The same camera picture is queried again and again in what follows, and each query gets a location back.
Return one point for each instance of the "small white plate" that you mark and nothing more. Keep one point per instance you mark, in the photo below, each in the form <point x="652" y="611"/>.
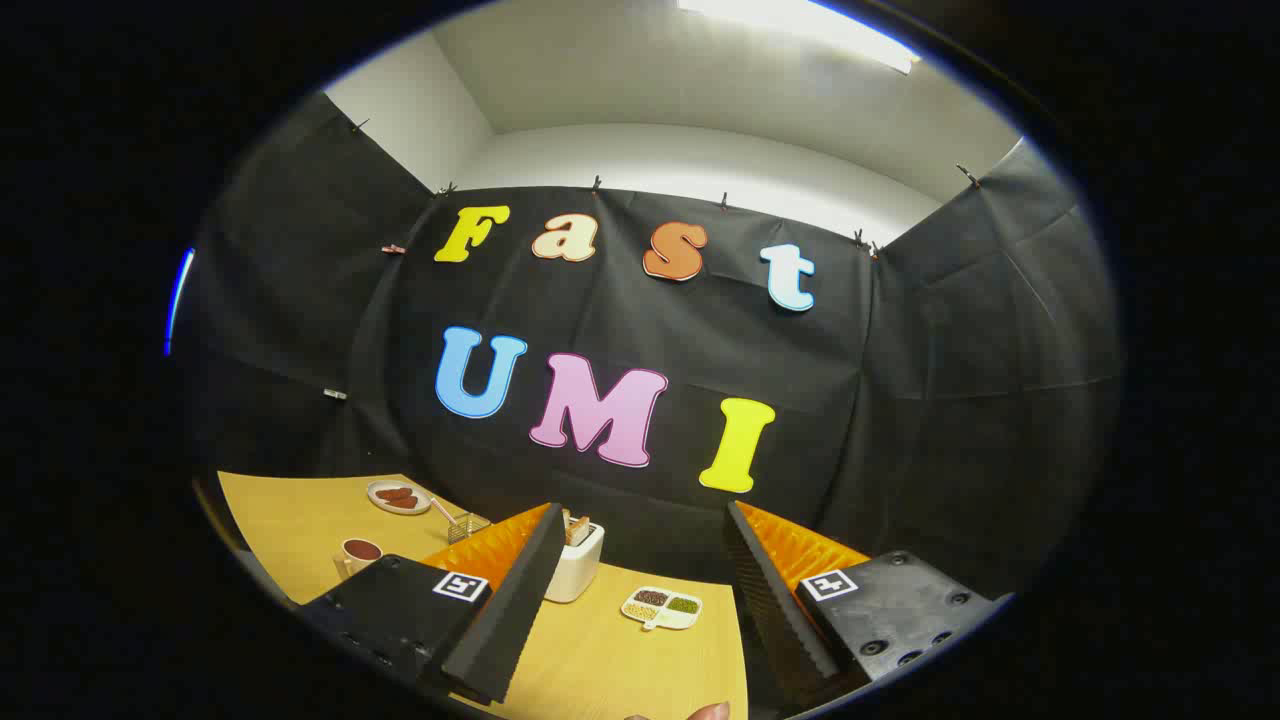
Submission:
<point x="385" y="505"/>

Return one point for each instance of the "white divided dish with beans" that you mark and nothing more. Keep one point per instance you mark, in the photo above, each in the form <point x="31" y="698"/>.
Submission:
<point x="662" y="608"/>

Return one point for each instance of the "black backdrop cloth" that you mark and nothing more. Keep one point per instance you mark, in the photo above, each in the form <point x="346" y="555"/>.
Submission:
<point x="900" y="400"/>

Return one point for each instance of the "wooden table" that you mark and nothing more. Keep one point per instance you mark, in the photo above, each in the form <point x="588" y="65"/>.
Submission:
<point x="300" y="520"/>

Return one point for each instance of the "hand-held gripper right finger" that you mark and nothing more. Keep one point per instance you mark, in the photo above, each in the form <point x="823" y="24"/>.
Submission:
<point x="770" y="610"/>

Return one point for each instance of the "brown food pieces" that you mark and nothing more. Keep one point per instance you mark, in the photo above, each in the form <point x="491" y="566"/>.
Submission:
<point x="398" y="496"/>

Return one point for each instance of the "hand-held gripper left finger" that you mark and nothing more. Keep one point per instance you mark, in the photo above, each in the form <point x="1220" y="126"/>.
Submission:
<point x="505" y="620"/>

